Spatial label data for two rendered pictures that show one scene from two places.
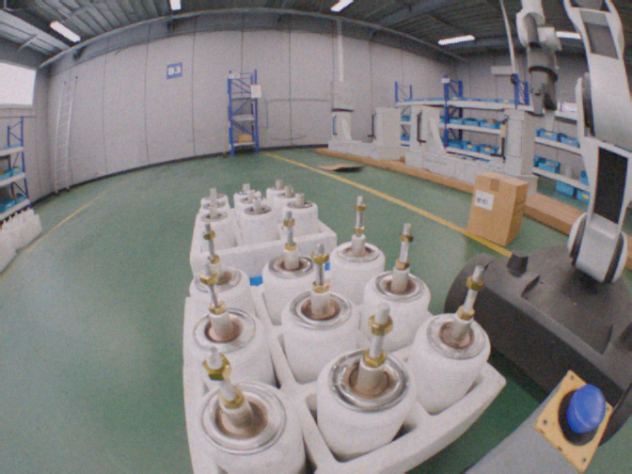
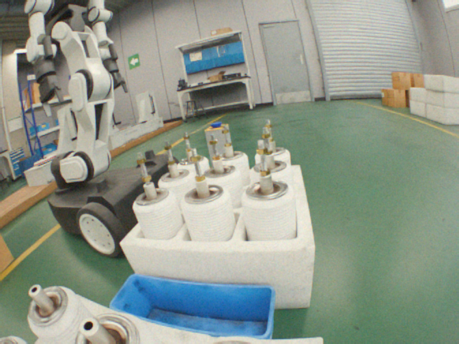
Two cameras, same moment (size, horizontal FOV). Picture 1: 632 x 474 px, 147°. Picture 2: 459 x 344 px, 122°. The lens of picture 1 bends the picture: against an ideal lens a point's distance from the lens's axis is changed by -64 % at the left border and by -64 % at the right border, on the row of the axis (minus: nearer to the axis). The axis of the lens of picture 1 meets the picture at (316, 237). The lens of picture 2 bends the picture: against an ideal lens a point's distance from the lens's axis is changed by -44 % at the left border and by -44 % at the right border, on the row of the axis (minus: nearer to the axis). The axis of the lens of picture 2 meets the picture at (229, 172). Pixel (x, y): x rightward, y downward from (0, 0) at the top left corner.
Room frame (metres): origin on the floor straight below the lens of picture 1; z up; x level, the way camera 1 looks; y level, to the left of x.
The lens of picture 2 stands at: (0.64, 0.31, 0.42)
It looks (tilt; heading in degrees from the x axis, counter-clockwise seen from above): 19 degrees down; 217
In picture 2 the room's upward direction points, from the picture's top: 11 degrees counter-clockwise
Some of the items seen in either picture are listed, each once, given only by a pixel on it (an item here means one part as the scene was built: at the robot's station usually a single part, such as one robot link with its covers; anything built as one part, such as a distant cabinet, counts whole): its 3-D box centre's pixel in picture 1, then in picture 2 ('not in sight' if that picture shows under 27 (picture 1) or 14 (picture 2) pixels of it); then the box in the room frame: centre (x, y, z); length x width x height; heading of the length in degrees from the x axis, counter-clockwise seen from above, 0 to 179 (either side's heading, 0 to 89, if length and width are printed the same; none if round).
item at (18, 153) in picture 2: not in sight; (16, 164); (0.73, -5.77, 0.35); 0.59 x 0.47 x 0.69; 112
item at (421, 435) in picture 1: (321, 383); (231, 228); (0.25, 0.00, 0.09); 0.39 x 0.39 x 0.18; 21
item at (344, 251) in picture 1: (357, 252); (152, 196); (0.40, -0.07, 0.25); 0.08 x 0.08 x 0.01
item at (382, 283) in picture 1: (399, 286); (175, 175); (0.29, -0.11, 0.25); 0.08 x 0.08 x 0.01
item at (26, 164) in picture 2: not in sight; (30, 166); (0.41, -4.76, 0.19); 0.50 x 0.41 x 0.37; 116
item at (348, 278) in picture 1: (355, 294); (164, 232); (0.40, -0.07, 0.16); 0.10 x 0.10 x 0.18
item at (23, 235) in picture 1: (21, 233); not in sight; (1.05, 2.69, 0.09); 0.39 x 0.39 x 0.18; 24
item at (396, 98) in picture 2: not in sight; (396, 97); (-3.45, 0.97, 0.15); 0.30 x 0.24 x 0.30; 20
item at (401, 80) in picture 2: not in sight; (401, 80); (-3.51, 1.10, 0.45); 0.30 x 0.24 x 0.30; 23
